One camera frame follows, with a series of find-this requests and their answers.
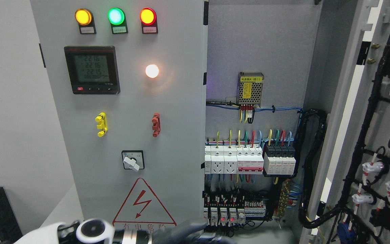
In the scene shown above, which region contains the red electrical hazard sticker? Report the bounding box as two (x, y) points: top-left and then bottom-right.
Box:
(112, 178), (176, 233)

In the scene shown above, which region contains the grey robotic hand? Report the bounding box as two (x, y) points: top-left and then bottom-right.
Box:
(150, 218), (237, 244)

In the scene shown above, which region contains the grey cabinet door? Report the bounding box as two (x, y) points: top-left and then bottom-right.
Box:
(31, 0), (208, 224)
(292, 0), (390, 244)

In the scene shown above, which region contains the white socket breaker row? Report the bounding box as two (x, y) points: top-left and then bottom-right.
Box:
(204, 145), (264, 175)

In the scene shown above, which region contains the black digital power meter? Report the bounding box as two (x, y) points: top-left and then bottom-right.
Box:
(64, 46), (120, 95)

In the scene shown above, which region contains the black relay terminal row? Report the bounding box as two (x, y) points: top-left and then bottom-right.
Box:
(202, 189), (267, 227)

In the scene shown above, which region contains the yellow terminal connector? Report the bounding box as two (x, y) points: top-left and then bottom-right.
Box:
(95, 112), (108, 137)

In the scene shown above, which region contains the red indicator lamp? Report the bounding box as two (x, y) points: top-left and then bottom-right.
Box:
(139, 7), (158, 34)

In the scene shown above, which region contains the yellow indicator lamp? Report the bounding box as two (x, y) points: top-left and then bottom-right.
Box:
(75, 8), (96, 34)

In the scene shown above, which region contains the green indicator lamp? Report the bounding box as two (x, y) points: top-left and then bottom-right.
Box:
(107, 7), (128, 34)

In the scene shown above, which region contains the white rotary selector switch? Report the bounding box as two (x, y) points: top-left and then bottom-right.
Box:
(121, 150), (145, 172)

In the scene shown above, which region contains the black corrugated cable conduit right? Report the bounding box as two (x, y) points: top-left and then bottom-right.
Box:
(298, 108), (341, 229)

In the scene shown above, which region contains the red terminal connector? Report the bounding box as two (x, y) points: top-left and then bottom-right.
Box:
(152, 113), (161, 138)

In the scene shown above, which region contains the black surge protector block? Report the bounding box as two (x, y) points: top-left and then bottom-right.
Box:
(263, 144), (297, 179)

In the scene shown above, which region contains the metal mesh power supply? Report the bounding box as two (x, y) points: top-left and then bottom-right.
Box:
(236, 72), (264, 106)

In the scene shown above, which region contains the white glowing indicator lamp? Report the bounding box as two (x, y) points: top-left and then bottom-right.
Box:
(145, 64), (159, 79)

